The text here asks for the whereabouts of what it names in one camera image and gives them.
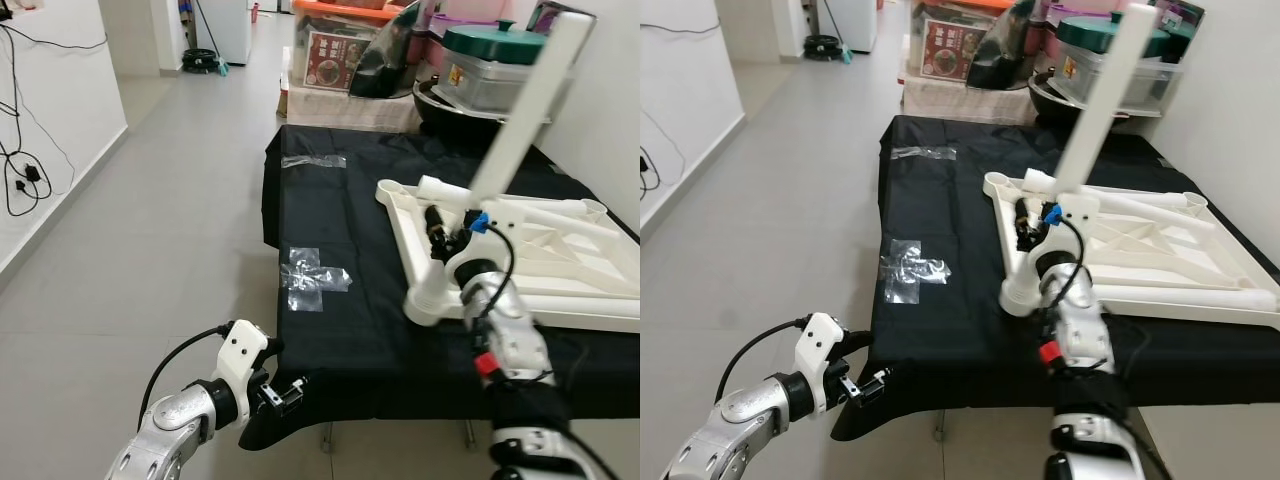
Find black table cloth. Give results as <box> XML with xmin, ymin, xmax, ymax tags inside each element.
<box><xmin>830</xmin><ymin>115</ymin><xmax>1280</xmax><ymax>443</ymax></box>
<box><xmin>240</xmin><ymin>123</ymin><xmax>641</xmax><ymax>451</ymax></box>

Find crossed clear tape patch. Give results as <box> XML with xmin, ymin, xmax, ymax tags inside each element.
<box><xmin>280</xmin><ymin>245</ymin><xmax>353</xmax><ymax>313</ymax></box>
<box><xmin>880</xmin><ymin>238</ymin><xmax>951</xmax><ymax>304</ymax></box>

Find black wok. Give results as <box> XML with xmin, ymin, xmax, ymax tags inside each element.
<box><xmin>1030</xmin><ymin>75</ymin><xmax>1161</xmax><ymax>131</ymax></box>
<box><xmin>412</xmin><ymin>82</ymin><xmax>521</xmax><ymax>141</ymax></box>

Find beige patterned cloth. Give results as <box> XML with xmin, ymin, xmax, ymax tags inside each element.
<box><xmin>283</xmin><ymin>85</ymin><xmax>421</xmax><ymax>133</ymax></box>
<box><xmin>902</xmin><ymin>78</ymin><xmax>1041</xmax><ymax>126</ymax></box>

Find white plastic table top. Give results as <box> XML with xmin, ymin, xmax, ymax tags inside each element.
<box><xmin>983</xmin><ymin>170</ymin><xmax>1280</xmax><ymax>331</ymax></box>
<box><xmin>375</xmin><ymin>178</ymin><xmax>641</xmax><ymax>334</ymax></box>

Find clear plastic container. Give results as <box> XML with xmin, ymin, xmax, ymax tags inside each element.
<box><xmin>432</xmin><ymin>55</ymin><xmax>576</xmax><ymax>121</ymax></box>
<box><xmin>1050</xmin><ymin>45</ymin><xmax>1186</xmax><ymax>113</ymax></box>

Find black plastic bag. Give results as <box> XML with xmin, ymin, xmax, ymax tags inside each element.
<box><xmin>968</xmin><ymin>0</ymin><xmax>1051</xmax><ymax>93</ymax></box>
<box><xmin>350</xmin><ymin>0</ymin><xmax>441</xmax><ymax>101</ymax></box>

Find red printed food box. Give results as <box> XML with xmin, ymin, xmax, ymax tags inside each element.
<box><xmin>920</xmin><ymin>20</ymin><xmax>986</xmax><ymax>83</ymax></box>
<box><xmin>303</xmin><ymin>30</ymin><xmax>369</xmax><ymax>93</ymax></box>

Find green pot with lid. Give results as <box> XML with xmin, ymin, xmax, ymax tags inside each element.
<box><xmin>1058</xmin><ymin>12</ymin><xmax>1171</xmax><ymax>56</ymax></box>
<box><xmin>442</xmin><ymin>20</ymin><xmax>551</xmax><ymax>63</ymax></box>

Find clear storage box orange lid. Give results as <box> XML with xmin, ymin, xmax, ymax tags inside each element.
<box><xmin>292</xmin><ymin>0</ymin><xmax>401</xmax><ymax>96</ymax></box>
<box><xmin>910</xmin><ymin>0</ymin><xmax>1011</xmax><ymax>86</ymax></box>

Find dark purple printed box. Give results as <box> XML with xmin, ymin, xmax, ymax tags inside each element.
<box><xmin>530</xmin><ymin>0</ymin><xmax>576</xmax><ymax>36</ymax></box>
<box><xmin>1150</xmin><ymin>0</ymin><xmax>1208</xmax><ymax>63</ymax></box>

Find white appliance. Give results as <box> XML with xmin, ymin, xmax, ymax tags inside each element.
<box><xmin>200</xmin><ymin>0</ymin><xmax>253</xmax><ymax>66</ymax></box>
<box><xmin>825</xmin><ymin>0</ymin><xmax>879</xmax><ymax>53</ymax></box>

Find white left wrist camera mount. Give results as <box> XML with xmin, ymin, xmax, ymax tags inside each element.
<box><xmin>795</xmin><ymin>312</ymin><xmax>851</xmax><ymax>411</ymax></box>
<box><xmin>215</xmin><ymin>320</ymin><xmax>271</xmax><ymax>416</ymax></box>

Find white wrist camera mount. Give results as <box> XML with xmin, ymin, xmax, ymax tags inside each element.
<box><xmin>1030</xmin><ymin>192</ymin><xmax>1101</xmax><ymax>263</ymax></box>
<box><xmin>440</xmin><ymin>195</ymin><xmax>526</xmax><ymax>271</ymax></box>
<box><xmin>795</xmin><ymin>312</ymin><xmax>851</xmax><ymax>411</ymax></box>
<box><xmin>215</xmin><ymin>320</ymin><xmax>271</xmax><ymax>416</ymax></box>

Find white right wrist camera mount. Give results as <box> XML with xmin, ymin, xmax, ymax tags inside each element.
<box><xmin>440</xmin><ymin>195</ymin><xmax>526</xmax><ymax>271</ymax></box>
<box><xmin>1030</xmin><ymin>192</ymin><xmax>1101</xmax><ymax>263</ymax></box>

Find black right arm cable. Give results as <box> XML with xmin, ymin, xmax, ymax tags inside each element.
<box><xmin>1045</xmin><ymin>215</ymin><xmax>1091</xmax><ymax>311</ymax></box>
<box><xmin>470</xmin><ymin>218</ymin><xmax>517</xmax><ymax>331</ymax></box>

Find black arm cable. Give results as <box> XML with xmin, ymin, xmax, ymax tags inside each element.
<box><xmin>715</xmin><ymin>317</ymin><xmax>809</xmax><ymax>411</ymax></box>
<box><xmin>470</xmin><ymin>218</ymin><xmax>517</xmax><ymax>331</ymax></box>
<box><xmin>140</xmin><ymin>325</ymin><xmax>229</xmax><ymax>431</ymax></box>
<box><xmin>1045</xmin><ymin>215</ymin><xmax>1091</xmax><ymax>311</ymax></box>

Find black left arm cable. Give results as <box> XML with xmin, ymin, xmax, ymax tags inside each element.
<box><xmin>715</xmin><ymin>317</ymin><xmax>809</xmax><ymax>411</ymax></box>
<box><xmin>140</xmin><ymin>325</ymin><xmax>229</xmax><ymax>431</ymax></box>

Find coiled black hose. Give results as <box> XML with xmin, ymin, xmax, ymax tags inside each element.
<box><xmin>182</xmin><ymin>48</ymin><xmax>226</xmax><ymax>76</ymax></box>
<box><xmin>805</xmin><ymin>35</ymin><xmax>849</xmax><ymax>63</ymax></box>

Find thin black wall cable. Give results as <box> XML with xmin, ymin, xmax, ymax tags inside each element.
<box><xmin>0</xmin><ymin>22</ymin><xmax>109</xmax><ymax>51</ymax></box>

